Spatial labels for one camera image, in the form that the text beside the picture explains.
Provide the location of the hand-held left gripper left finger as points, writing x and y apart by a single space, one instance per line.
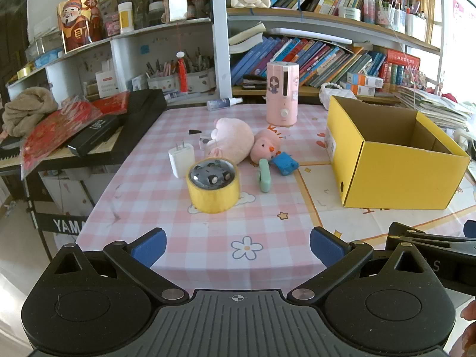
150 247

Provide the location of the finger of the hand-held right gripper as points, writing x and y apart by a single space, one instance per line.
438 243
470 229

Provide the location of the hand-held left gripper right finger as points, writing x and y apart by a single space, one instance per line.
327 247

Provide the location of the yellow cardboard box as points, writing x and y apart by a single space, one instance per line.
401 178

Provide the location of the yellow tape roll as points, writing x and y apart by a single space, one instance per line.
212 200

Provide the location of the white charger plug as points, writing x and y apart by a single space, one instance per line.
180 161

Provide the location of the mint green device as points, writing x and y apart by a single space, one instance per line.
264 180

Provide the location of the grey toy car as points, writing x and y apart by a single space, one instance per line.
208 174

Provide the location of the blue plastic toy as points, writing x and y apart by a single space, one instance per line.
284 163

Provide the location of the pink chick plush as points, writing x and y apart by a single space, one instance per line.
262 147

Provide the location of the pink pig plush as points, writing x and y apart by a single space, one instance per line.
232 137

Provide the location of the person's right hand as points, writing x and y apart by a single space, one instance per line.
466 342

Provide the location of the black long box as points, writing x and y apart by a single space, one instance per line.
93 134

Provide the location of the stack of papers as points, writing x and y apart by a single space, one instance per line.
431 106

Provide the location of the red cloth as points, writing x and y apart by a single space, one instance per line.
448 97

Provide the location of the black electronic keyboard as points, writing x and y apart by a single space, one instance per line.
141 111

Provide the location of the red envelope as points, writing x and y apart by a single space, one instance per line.
111 103

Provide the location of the white quilted pearl handbag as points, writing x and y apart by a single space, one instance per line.
329 95

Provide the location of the red patterned gift bag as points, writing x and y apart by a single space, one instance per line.
52 130

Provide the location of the pink humidifier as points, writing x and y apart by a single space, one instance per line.
282 100

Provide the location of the colourful figure stand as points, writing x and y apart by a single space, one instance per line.
425 81

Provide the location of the small spray bottle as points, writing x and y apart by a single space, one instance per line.
219 103

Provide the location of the orange white carton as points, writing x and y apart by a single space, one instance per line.
366 80
362 90

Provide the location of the patterned pen holder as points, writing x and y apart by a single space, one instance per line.
201 81
163 82

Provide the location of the white box red label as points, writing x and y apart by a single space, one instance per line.
107 83

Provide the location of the red tassel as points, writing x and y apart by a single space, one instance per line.
182 74

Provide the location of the red boxed dictionary set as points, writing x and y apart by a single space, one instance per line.
403 63

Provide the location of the beige towel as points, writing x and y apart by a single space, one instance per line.
29 108

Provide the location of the row of leaning blue books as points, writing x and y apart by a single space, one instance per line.
319 61

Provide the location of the white pen pot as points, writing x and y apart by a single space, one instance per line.
415 26

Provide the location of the white light bar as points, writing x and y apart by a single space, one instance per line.
308 34

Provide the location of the white bookshelf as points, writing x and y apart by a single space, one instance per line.
219 44

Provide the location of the clear pen container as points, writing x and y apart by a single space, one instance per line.
396 20

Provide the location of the thick cream-paged book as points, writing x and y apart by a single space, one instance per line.
245 37

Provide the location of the white bottle yellow label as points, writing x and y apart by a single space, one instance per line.
125 18

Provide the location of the fortune god paper figure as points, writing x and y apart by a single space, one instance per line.
76 26

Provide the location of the round white tin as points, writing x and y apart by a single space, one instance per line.
349 13

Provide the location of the white pink glue bottle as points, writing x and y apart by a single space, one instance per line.
369 7

